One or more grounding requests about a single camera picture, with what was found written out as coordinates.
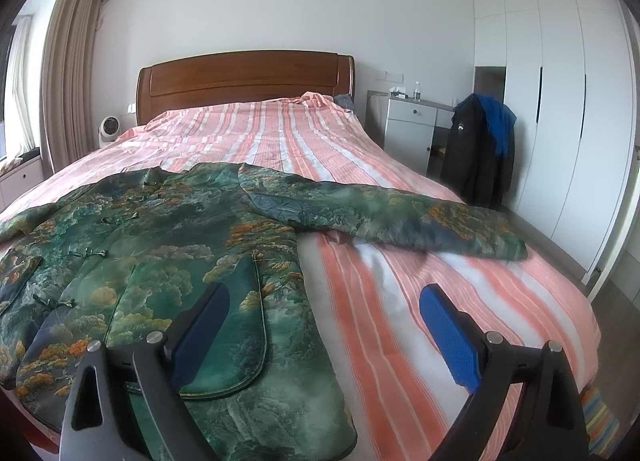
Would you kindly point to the beige curtain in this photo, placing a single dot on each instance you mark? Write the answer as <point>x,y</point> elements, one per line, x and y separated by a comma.
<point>70,91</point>

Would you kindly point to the black jacket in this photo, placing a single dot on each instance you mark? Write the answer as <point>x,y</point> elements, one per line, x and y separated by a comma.
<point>475,161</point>

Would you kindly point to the green landscape print jacket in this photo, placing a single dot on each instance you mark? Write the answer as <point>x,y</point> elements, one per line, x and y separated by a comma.
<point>150,251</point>

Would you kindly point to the blue garment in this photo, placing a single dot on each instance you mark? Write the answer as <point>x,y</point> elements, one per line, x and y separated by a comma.
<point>497,116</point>

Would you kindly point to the pink striped bed sheet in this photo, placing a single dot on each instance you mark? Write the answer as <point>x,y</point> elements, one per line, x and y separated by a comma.
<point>400,301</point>

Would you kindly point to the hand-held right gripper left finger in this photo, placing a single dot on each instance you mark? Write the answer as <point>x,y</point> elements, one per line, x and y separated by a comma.
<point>200,336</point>

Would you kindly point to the white window seat cabinet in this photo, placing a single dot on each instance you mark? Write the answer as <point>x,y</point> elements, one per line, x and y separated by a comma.
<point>22,178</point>

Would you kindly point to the white wardrobe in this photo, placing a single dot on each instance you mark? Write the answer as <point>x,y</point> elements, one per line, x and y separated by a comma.
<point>560,116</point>

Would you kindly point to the white sheer curtain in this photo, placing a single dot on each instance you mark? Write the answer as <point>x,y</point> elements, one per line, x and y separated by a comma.
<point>25,91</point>

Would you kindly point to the blue pillow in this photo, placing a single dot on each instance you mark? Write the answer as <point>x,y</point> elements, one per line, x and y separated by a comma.
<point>346,102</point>

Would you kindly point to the striped rug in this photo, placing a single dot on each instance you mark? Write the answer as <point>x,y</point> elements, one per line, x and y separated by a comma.
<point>600,416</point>

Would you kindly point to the tissue box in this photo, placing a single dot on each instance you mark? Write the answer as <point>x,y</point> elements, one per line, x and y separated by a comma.
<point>398,91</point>

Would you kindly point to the wooden headboard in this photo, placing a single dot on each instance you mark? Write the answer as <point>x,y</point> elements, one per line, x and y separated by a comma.
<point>240,81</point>

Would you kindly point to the small white fan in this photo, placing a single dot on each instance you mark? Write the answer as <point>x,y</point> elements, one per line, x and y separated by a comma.
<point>111,128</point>

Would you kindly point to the clear water bottle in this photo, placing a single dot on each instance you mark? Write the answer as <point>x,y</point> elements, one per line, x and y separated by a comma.
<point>417,92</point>

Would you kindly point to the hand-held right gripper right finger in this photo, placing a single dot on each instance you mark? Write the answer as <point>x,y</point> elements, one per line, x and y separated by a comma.
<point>450,336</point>

